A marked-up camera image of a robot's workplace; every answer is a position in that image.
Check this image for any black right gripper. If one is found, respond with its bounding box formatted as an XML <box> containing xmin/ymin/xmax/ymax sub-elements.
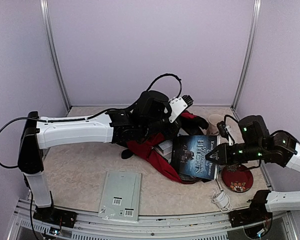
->
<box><xmin>206</xmin><ymin>142</ymin><xmax>266</xmax><ymax>165</ymax></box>

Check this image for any rose cover white book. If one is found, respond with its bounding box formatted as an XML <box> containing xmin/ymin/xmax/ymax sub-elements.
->
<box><xmin>154</xmin><ymin>140</ymin><xmax>173</xmax><ymax>164</ymax></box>

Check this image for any red student backpack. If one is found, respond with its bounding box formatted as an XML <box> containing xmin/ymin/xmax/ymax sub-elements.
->
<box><xmin>118</xmin><ymin>110</ymin><xmax>209</xmax><ymax>185</ymax></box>

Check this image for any dark blue heights book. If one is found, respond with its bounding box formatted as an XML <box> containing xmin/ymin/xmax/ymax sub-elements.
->
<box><xmin>170</xmin><ymin>135</ymin><xmax>220</xmax><ymax>182</ymax></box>

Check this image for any grey barcode book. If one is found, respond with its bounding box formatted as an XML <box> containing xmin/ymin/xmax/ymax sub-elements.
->
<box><xmin>98</xmin><ymin>171</ymin><xmax>142</xmax><ymax>223</ymax></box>

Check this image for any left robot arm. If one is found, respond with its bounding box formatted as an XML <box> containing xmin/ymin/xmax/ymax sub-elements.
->
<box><xmin>0</xmin><ymin>87</ymin><xmax>193</xmax><ymax>223</ymax></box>

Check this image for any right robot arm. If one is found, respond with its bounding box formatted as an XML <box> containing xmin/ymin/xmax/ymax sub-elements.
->
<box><xmin>205</xmin><ymin>115</ymin><xmax>300</xmax><ymax>222</ymax></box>

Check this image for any red floral plate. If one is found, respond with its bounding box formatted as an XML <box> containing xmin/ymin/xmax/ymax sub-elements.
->
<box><xmin>221</xmin><ymin>165</ymin><xmax>254</xmax><ymax>193</ymax></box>

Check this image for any white floral mug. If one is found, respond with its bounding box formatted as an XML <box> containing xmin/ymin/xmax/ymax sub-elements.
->
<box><xmin>206</xmin><ymin>114</ymin><xmax>224</xmax><ymax>136</ymax></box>

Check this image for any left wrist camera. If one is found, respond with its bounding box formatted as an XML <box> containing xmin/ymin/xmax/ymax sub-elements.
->
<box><xmin>168</xmin><ymin>95</ymin><xmax>194</xmax><ymax>123</ymax></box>

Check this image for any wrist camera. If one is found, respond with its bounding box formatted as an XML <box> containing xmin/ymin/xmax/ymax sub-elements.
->
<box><xmin>168</xmin><ymin>95</ymin><xmax>194</xmax><ymax>123</ymax></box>
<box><xmin>216</xmin><ymin>121</ymin><xmax>235</xmax><ymax>146</ymax></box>

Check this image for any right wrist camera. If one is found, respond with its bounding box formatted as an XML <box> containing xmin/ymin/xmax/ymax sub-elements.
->
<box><xmin>216</xmin><ymin>121</ymin><xmax>235</xmax><ymax>146</ymax></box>

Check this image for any white charger with cable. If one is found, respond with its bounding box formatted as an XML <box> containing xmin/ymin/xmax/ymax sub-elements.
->
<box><xmin>211</xmin><ymin>188</ymin><xmax>233</xmax><ymax>213</ymax></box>

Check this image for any aluminium frame right post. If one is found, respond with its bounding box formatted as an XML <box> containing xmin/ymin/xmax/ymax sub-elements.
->
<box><xmin>231</xmin><ymin>0</ymin><xmax>262</xmax><ymax>112</ymax></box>

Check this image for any aluminium frame post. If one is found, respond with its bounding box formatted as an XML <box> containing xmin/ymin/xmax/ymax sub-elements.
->
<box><xmin>39</xmin><ymin>0</ymin><xmax>72</xmax><ymax>112</ymax></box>
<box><xmin>231</xmin><ymin>0</ymin><xmax>262</xmax><ymax>112</ymax></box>

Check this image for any aluminium front rail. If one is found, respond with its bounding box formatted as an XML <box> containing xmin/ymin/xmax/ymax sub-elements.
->
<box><xmin>4</xmin><ymin>201</ymin><xmax>299</xmax><ymax>240</ymax></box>

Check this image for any aluminium frame left post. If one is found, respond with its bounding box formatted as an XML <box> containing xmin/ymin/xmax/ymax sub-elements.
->
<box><xmin>39</xmin><ymin>0</ymin><xmax>72</xmax><ymax>112</ymax></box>

